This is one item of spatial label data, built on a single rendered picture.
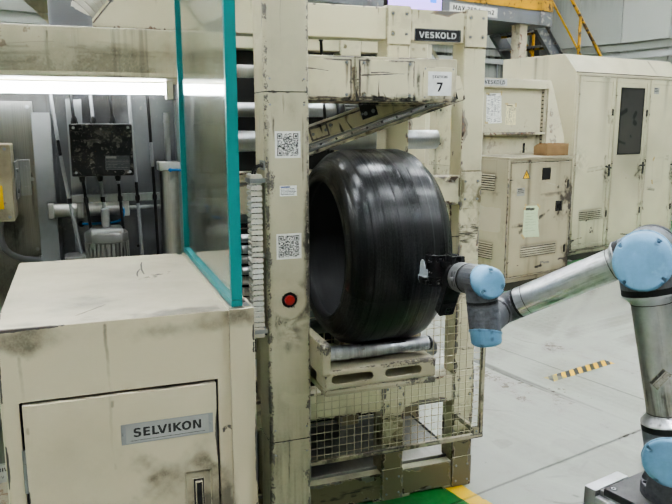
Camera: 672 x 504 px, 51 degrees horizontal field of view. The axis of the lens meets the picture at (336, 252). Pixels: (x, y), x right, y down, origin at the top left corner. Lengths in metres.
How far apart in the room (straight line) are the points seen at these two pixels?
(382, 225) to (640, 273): 0.70
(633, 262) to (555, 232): 5.67
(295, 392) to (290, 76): 0.92
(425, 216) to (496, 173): 4.76
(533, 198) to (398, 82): 4.59
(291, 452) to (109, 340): 1.16
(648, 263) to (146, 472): 1.02
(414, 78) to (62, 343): 1.62
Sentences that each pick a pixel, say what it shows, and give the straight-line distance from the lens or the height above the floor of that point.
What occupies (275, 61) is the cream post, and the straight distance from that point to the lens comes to 2.01.
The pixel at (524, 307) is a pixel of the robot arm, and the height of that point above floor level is 1.13.
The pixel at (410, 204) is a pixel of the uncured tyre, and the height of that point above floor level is 1.35.
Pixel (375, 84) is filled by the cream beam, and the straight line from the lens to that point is 2.39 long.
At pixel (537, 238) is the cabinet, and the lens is 7.02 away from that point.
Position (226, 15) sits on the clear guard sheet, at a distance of 1.16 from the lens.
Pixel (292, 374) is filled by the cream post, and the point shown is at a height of 0.83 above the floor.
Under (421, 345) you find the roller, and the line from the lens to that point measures 2.19.
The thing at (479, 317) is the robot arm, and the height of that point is 1.13.
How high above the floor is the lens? 1.58
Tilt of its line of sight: 11 degrees down
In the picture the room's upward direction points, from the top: straight up
